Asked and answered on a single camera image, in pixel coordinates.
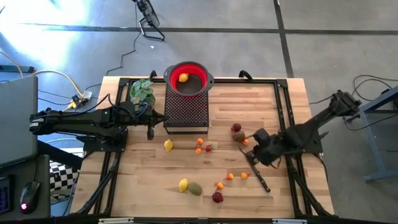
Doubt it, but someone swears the green-brown kiwi fruit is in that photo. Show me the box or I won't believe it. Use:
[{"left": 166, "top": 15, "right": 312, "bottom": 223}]
[{"left": 187, "top": 182, "right": 203, "bottom": 197}]

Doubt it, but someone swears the blue-grey metal desk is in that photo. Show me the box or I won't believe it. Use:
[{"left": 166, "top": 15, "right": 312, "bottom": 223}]
[{"left": 343, "top": 85, "right": 398, "bottom": 184}]

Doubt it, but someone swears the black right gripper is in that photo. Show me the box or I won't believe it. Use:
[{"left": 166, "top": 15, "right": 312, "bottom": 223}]
[{"left": 247, "top": 128, "right": 282, "bottom": 166}]

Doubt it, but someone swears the black floor fan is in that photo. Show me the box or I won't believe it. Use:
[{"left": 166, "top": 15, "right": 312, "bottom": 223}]
[{"left": 132, "top": 0, "right": 165, "bottom": 42}]

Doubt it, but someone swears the green leafy potted plant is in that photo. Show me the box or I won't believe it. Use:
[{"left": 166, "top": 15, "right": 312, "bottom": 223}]
[{"left": 129, "top": 78, "right": 156, "bottom": 106}]

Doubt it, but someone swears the black keyboard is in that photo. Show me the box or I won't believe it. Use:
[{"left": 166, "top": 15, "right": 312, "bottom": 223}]
[{"left": 0, "top": 175, "right": 15, "bottom": 215}]

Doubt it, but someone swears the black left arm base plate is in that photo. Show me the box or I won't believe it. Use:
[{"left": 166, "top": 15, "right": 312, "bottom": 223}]
[{"left": 76, "top": 129, "right": 129, "bottom": 153}]

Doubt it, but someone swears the black-handled kitchen knife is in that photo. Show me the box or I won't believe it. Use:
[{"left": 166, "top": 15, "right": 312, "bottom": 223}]
[{"left": 238, "top": 146, "right": 271, "bottom": 193}]

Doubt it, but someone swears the black computer mouse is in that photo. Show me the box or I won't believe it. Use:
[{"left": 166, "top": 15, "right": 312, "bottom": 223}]
[{"left": 19, "top": 180, "right": 41, "bottom": 215}]

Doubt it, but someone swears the black aluminium table frame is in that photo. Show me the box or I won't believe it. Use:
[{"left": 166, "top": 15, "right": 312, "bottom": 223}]
[{"left": 70, "top": 70, "right": 336, "bottom": 224}]

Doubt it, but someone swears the black floor cable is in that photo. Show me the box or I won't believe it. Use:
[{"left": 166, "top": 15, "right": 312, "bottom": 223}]
[{"left": 344, "top": 73, "right": 398, "bottom": 110}]

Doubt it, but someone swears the black perforated metal stand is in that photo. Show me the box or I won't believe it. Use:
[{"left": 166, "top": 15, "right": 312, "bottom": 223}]
[{"left": 163, "top": 81, "right": 210, "bottom": 135}]

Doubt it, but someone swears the flat black bar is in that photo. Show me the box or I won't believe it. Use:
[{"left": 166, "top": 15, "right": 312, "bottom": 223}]
[{"left": 0, "top": 64, "right": 36, "bottom": 74}]

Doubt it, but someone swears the yellow power cable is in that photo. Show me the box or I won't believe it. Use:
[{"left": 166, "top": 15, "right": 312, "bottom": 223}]
[{"left": 0, "top": 51, "right": 84, "bottom": 111}]

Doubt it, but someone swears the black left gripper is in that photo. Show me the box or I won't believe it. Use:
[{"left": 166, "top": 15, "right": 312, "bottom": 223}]
[{"left": 138, "top": 107, "right": 169, "bottom": 141}]

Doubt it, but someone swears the black desk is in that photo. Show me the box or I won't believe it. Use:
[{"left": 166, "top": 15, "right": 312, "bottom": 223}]
[{"left": 0, "top": 154, "right": 52, "bottom": 222}]

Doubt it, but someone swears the brown kiwi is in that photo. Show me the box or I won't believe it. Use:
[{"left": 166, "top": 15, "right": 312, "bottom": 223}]
[{"left": 231, "top": 131, "right": 246, "bottom": 143}]

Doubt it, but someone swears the red collapsible colander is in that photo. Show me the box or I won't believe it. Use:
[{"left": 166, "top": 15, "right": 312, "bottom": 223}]
[{"left": 163, "top": 61, "right": 215, "bottom": 99}]

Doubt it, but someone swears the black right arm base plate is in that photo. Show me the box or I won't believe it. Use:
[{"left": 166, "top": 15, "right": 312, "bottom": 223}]
[{"left": 278, "top": 129, "right": 324, "bottom": 155}]

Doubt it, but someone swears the black fan cable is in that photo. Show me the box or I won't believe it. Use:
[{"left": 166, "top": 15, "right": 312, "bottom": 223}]
[{"left": 83, "top": 2, "right": 139, "bottom": 93}]

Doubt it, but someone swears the black-white checkered board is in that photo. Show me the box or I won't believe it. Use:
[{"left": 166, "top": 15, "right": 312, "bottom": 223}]
[{"left": 49, "top": 160, "right": 82, "bottom": 202}]

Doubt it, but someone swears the silver aluminium strut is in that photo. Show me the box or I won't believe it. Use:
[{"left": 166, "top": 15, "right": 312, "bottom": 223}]
[
  {"left": 98, "top": 217, "right": 134, "bottom": 224},
  {"left": 272, "top": 218, "right": 308, "bottom": 224}
]

